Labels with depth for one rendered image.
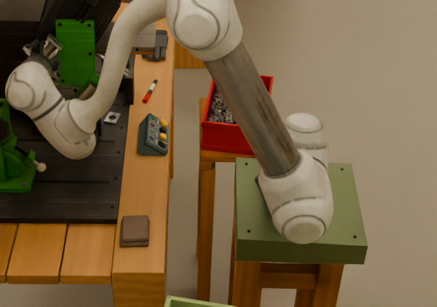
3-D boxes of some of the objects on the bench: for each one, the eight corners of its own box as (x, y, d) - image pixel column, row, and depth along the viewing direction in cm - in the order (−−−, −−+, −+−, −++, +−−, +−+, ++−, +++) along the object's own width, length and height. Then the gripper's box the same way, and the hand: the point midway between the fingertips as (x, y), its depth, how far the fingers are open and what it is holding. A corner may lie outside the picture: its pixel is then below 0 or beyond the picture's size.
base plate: (138, 26, 313) (138, 22, 312) (117, 224, 227) (117, 218, 226) (30, 25, 311) (30, 19, 310) (-32, 222, 225) (-33, 217, 224)
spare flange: (109, 113, 265) (109, 111, 264) (121, 115, 264) (120, 113, 264) (103, 123, 260) (103, 121, 260) (115, 125, 260) (115, 123, 259)
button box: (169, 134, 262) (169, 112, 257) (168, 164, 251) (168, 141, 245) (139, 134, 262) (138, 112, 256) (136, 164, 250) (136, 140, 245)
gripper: (67, 81, 220) (79, 55, 242) (23, 41, 215) (39, 18, 237) (49, 99, 222) (62, 71, 244) (5, 59, 217) (23, 35, 239)
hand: (49, 49), depth 237 cm, fingers closed on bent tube, 3 cm apart
